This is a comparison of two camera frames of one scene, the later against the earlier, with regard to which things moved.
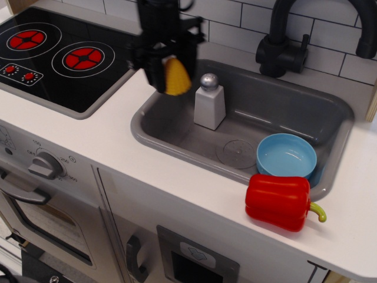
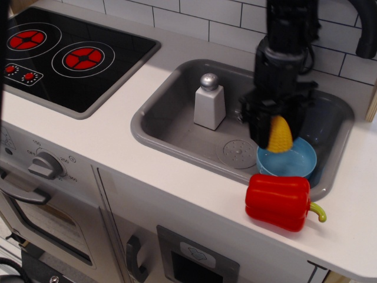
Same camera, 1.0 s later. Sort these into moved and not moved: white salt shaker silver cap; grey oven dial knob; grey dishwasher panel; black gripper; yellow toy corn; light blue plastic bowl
Moved: black gripper; yellow toy corn
Not moved: grey dishwasher panel; light blue plastic bowl; white salt shaker silver cap; grey oven dial knob
